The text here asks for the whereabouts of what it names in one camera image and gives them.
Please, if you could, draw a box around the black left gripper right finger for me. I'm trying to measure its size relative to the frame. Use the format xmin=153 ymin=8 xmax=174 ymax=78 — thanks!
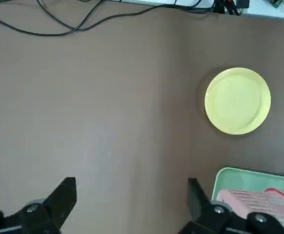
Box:
xmin=181 ymin=177 xmax=284 ymax=234

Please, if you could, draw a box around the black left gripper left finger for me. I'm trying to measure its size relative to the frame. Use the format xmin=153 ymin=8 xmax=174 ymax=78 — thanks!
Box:
xmin=0 ymin=177 xmax=78 ymax=234

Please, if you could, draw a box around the yellow round plate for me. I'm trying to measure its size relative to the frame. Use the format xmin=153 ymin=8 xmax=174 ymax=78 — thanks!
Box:
xmin=204 ymin=67 xmax=272 ymax=136

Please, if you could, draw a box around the black cable hub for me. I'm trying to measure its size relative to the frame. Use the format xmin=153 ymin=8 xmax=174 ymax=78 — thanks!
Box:
xmin=213 ymin=0 xmax=250 ymax=16

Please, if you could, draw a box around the small pink slotted basket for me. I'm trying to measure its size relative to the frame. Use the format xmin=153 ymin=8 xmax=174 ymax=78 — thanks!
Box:
xmin=216 ymin=187 xmax=284 ymax=234

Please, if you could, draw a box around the green rectangular tray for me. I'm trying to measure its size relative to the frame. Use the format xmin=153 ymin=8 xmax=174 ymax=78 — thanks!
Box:
xmin=211 ymin=167 xmax=284 ymax=234

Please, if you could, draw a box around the black cable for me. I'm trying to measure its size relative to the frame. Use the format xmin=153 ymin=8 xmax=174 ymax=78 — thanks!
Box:
xmin=36 ymin=0 xmax=216 ymax=31
xmin=0 ymin=0 xmax=104 ymax=37

